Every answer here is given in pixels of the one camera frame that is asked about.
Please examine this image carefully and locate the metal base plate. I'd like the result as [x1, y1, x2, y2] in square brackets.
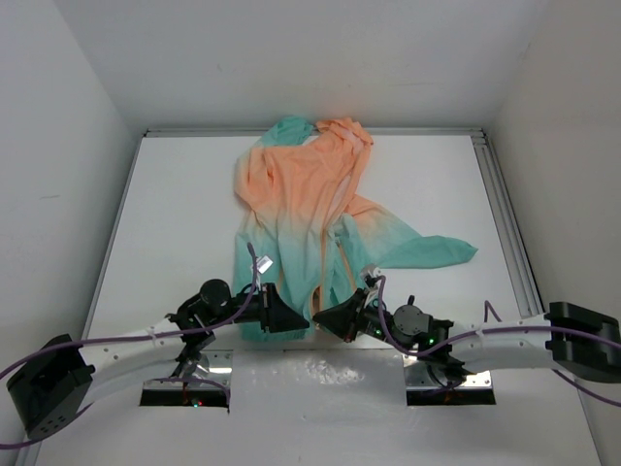
[140, 351, 233, 410]
[402, 350, 496, 407]

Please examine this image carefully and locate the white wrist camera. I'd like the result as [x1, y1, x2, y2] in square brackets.
[360, 264, 382, 289]
[256, 255, 274, 275]

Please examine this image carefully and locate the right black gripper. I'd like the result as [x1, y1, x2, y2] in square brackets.
[313, 287, 412, 352]

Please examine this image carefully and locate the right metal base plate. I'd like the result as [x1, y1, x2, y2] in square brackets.
[402, 350, 496, 407]

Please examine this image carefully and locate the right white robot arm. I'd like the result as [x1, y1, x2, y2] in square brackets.
[313, 289, 620, 383]

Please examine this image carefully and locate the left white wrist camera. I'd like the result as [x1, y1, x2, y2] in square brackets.
[256, 255, 274, 275]

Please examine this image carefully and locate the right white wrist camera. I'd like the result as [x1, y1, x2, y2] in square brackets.
[360, 264, 382, 289]

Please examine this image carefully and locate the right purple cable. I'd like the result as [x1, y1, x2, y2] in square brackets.
[373, 275, 621, 409]

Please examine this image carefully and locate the orange and teal jacket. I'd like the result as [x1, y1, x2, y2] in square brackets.
[233, 116, 477, 319]

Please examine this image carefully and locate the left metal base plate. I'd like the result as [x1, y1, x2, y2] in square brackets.
[140, 351, 233, 410]

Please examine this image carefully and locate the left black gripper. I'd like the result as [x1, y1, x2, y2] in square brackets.
[208, 281, 309, 331]

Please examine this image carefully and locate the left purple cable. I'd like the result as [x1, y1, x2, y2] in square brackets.
[0, 242, 266, 448]

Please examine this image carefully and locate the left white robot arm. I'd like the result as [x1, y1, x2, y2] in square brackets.
[3, 279, 310, 444]

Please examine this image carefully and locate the purple cable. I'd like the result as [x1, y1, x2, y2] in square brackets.
[373, 275, 621, 409]
[0, 242, 266, 448]

